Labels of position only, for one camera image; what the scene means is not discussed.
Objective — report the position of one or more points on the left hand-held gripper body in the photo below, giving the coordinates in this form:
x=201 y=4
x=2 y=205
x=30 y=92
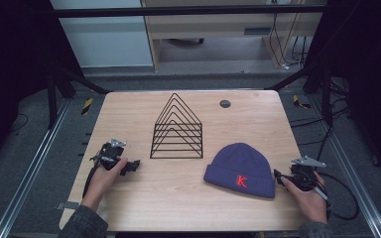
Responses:
x=109 y=154

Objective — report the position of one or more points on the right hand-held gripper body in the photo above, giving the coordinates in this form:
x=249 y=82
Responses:
x=302 y=177

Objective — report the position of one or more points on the purple knit beanie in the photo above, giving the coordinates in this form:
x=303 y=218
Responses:
x=238 y=165

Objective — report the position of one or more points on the person's left hand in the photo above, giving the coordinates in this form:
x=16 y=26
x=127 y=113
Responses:
x=101 y=183

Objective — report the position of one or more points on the person's right hand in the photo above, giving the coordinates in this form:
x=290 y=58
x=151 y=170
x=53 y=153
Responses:
x=311 y=205

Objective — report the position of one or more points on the yellow black striped tape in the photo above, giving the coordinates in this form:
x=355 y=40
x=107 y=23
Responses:
x=87 y=106
x=299 y=101

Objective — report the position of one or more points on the grey tape strip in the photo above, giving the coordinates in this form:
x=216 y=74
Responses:
x=67 y=205

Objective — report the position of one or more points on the black metal stand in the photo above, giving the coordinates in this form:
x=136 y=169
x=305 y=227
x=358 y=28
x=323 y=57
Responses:
x=325 y=95
x=51 y=99

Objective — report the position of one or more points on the grey table grommet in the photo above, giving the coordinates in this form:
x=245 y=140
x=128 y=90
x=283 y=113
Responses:
x=225 y=103

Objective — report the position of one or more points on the white cabinet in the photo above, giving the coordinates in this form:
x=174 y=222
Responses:
x=105 y=43

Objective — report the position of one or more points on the aluminium floor rail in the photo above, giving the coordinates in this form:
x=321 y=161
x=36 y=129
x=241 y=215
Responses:
x=29 y=168
x=357 y=185

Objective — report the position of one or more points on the black horizontal frame bar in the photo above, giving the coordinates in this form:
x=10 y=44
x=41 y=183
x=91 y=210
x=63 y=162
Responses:
x=178 y=11

